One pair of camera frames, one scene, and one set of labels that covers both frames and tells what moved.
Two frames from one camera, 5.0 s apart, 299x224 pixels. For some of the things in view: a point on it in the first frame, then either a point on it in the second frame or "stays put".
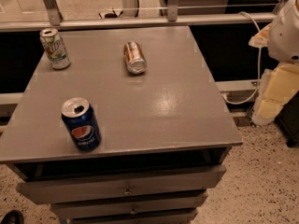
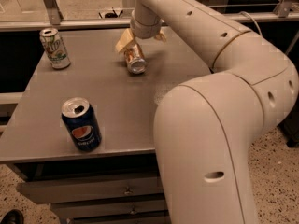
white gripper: [286, 35] -> [146, 30]
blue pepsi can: [82, 124] stays put
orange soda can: [135, 58] stays put
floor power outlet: [111, 15] stays put
